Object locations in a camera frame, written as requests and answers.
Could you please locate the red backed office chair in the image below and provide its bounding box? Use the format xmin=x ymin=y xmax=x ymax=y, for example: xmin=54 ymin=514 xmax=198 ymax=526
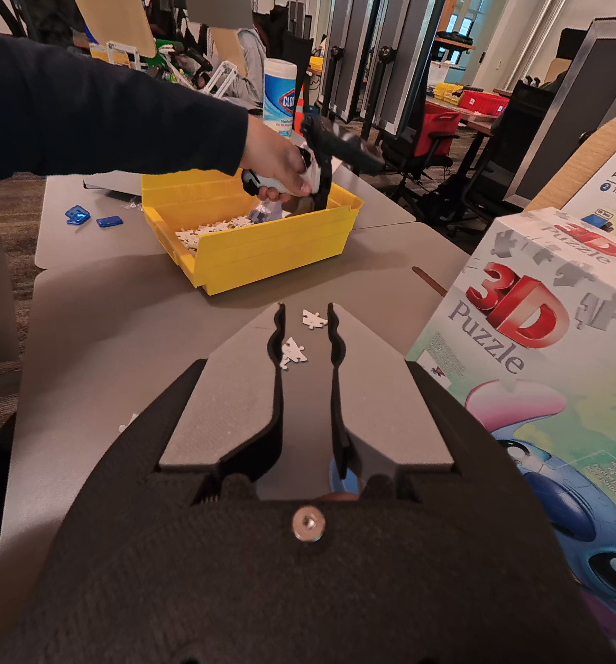
xmin=386 ymin=111 xmax=461 ymax=188

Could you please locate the grey rolling partition panel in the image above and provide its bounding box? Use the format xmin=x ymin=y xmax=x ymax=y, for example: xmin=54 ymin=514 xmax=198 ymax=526
xmin=378 ymin=0 xmax=446 ymax=136
xmin=321 ymin=0 xmax=384 ymax=125

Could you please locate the red storage bin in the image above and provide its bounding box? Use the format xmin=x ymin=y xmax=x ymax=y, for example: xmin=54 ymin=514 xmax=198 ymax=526
xmin=458 ymin=89 xmax=509 ymax=116

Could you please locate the white cardboard box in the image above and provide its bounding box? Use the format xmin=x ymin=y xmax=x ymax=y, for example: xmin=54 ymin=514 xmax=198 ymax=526
xmin=83 ymin=170 xmax=144 ymax=200

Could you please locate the black office chair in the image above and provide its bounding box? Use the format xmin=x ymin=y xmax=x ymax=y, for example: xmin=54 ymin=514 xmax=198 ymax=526
xmin=466 ymin=80 xmax=559 ymax=221

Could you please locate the wipes canister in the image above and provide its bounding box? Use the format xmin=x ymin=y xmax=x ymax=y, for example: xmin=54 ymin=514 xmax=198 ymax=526
xmin=263 ymin=58 xmax=309 ymax=140

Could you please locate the instruction sign on stand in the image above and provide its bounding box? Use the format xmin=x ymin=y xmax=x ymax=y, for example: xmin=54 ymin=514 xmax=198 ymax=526
xmin=525 ymin=106 xmax=616 ymax=213

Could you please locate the person's left forearm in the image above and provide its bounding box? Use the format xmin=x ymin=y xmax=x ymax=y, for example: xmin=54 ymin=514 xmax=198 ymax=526
xmin=0 ymin=30 xmax=250 ymax=183

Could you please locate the pile of white puzzle pieces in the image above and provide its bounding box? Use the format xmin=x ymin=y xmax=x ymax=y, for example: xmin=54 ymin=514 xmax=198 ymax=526
xmin=175 ymin=217 xmax=254 ymax=252

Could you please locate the printed cardboard puzzle box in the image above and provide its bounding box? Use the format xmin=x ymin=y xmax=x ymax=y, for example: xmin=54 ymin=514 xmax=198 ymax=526
xmin=405 ymin=206 xmax=616 ymax=644

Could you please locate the person's left hand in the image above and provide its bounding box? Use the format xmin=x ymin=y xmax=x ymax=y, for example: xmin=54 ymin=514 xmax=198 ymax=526
xmin=239 ymin=114 xmax=314 ymax=203

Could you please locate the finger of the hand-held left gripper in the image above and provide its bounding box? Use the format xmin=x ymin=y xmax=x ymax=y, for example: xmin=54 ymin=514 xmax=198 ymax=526
xmin=282 ymin=196 xmax=317 ymax=220

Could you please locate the yellow plastic bin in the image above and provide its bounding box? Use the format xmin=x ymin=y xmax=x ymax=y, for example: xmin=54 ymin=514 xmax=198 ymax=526
xmin=141 ymin=168 xmax=365 ymax=296

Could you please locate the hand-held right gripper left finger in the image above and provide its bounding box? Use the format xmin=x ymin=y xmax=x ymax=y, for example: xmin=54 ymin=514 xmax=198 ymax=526
xmin=158 ymin=302 xmax=286 ymax=480

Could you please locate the blue round plastic stand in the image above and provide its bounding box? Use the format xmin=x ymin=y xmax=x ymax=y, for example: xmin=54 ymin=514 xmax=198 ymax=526
xmin=329 ymin=458 xmax=361 ymax=496

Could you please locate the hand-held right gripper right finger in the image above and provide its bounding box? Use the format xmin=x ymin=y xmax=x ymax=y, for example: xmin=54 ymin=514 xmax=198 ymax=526
xmin=328 ymin=302 xmax=455 ymax=481

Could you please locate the large grey panel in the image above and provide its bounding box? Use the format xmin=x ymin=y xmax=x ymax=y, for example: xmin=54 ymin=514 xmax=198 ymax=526
xmin=505 ymin=17 xmax=616 ymax=202

